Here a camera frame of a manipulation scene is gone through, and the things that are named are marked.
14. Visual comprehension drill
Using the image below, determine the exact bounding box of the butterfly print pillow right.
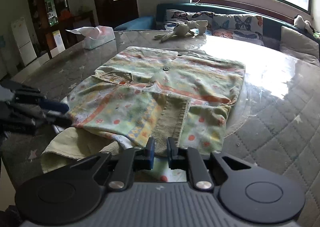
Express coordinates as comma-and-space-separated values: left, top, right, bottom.
211, 14, 264, 46

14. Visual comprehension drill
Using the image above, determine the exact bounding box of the butterfly print pillow left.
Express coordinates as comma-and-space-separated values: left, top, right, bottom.
164, 9, 215, 31

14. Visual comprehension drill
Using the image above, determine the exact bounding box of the colourful patterned knit cardigan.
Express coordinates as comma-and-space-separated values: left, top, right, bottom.
40, 45, 247, 183

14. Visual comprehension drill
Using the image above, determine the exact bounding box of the dark wooden shelf cabinet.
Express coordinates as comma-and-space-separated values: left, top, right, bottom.
28, 0, 69, 51

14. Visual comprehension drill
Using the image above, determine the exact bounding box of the grey cushion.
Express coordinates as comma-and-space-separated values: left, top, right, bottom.
279, 26, 319, 67

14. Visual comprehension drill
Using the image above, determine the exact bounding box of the teal bed frame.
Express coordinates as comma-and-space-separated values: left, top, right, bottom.
115, 3, 319, 53

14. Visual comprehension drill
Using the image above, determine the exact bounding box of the white refrigerator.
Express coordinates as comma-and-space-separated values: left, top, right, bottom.
11, 17, 37, 66

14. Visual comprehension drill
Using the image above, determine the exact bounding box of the grey plush bunny toy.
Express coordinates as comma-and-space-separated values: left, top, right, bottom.
154, 20, 208, 42

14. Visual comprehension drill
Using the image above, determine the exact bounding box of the tissue pack in plastic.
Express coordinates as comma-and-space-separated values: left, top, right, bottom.
66, 25, 115, 50

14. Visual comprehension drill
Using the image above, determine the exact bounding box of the butterfly print pillow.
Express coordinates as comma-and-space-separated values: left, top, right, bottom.
164, 9, 215, 31
211, 14, 264, 46

